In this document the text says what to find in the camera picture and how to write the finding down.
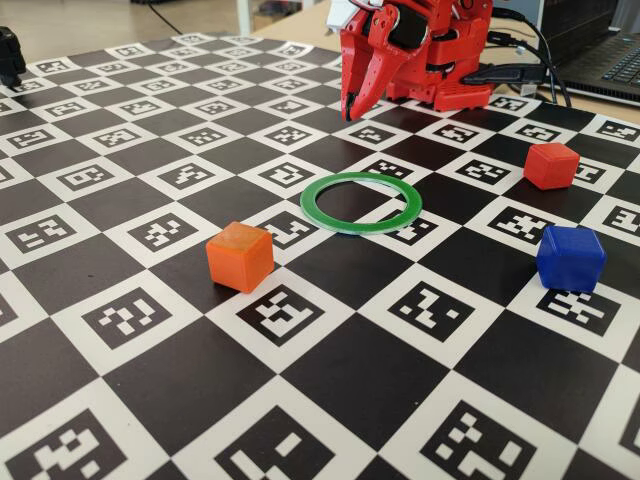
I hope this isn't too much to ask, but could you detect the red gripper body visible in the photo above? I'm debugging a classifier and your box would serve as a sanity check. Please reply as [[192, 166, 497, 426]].
[[398, 3, 442, 55]]

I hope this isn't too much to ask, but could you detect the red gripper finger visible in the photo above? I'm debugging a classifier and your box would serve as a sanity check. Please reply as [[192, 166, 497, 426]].
[[351, 32, 416, 121], [341, 5, 401, 121]]

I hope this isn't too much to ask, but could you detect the red cube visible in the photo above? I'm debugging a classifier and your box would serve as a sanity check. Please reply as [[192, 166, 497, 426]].
[[523, 142, 581, 190]]

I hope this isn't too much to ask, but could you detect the orange cube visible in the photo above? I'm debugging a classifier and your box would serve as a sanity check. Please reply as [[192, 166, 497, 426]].
[[205, 222, 275, 294]]

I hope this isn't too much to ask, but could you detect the blue cube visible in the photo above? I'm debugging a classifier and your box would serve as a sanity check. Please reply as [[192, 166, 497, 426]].
[[535, 224, 608, 294]]

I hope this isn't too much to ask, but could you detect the black usb plug adapter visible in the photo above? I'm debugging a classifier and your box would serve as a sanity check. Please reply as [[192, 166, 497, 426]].
[[462, 64, 544, 86]]

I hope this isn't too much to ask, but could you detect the grey box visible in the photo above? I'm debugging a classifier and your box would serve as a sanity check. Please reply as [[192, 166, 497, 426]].
[[492, 0, 546, 25]]

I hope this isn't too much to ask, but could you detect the black laptop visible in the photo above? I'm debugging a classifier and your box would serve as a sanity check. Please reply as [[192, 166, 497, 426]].
[[542, 0, 640, 104]]

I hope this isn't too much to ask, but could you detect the black stand clamp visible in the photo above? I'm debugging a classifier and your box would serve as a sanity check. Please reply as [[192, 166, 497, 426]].
[[0, 25, 27, 91]]

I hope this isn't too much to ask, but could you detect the black white marker checkerboard mat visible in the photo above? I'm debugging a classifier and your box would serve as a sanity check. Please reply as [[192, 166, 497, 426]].
[[0, 32, 640, 480]]

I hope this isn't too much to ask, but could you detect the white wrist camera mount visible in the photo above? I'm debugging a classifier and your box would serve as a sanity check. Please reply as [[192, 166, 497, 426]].
[[326, 0, 371, 35]]

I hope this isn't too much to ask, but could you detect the white post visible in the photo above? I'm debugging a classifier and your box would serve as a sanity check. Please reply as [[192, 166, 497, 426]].
[[237, 0, 256, 34]]

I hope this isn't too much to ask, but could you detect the green flat ring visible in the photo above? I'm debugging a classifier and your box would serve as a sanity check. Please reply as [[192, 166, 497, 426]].
[[299, 171, 424, 236]]

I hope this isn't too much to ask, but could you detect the thin black floor cable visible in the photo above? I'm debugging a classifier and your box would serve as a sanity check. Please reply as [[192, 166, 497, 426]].
[[147, 0, 184, 36]]

